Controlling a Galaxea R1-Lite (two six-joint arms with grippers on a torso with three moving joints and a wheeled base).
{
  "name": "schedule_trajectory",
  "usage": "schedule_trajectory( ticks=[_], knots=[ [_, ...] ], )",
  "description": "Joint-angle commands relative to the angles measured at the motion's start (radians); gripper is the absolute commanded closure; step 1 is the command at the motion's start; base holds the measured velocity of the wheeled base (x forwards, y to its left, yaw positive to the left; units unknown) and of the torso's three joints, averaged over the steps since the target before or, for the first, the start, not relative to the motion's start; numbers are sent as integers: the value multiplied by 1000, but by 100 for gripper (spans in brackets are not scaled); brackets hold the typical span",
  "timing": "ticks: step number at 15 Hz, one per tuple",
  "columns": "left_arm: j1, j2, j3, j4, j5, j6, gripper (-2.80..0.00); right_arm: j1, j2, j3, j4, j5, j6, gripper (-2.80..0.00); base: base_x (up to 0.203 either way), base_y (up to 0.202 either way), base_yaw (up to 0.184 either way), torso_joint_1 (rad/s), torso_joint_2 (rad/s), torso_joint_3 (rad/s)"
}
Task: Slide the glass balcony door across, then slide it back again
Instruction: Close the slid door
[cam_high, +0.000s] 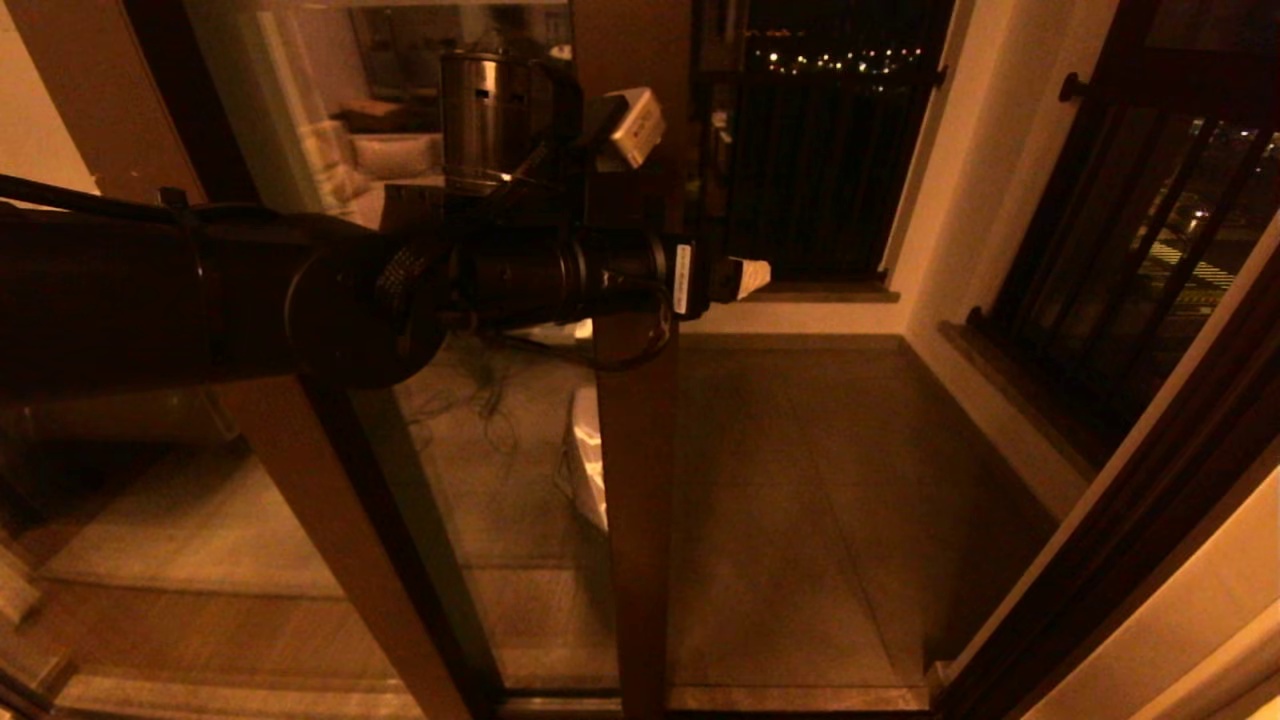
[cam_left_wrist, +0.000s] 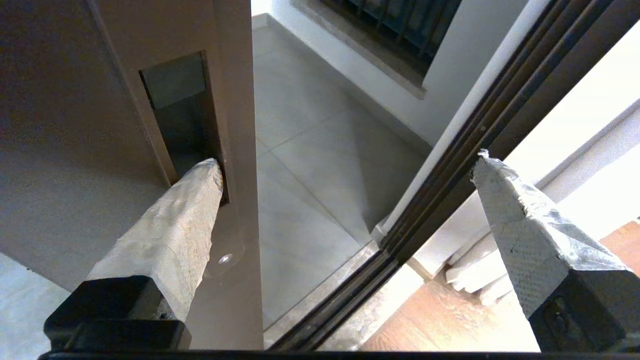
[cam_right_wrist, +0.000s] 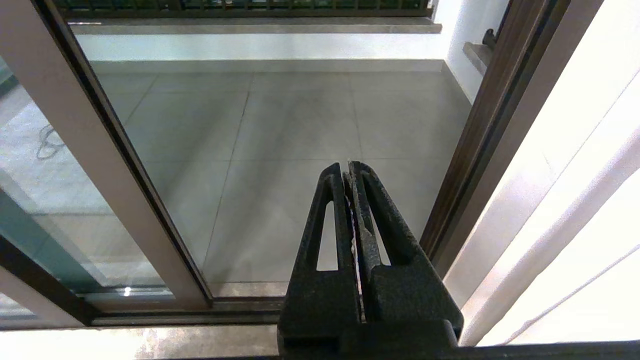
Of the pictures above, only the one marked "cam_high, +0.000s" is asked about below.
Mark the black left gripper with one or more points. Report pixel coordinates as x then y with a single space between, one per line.
682 280

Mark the brown framed sliding glass door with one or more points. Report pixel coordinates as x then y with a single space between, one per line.
635 500

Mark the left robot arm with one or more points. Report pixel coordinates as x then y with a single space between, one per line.
150 300

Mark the dark brown door jamb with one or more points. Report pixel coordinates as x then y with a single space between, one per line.
1150 500

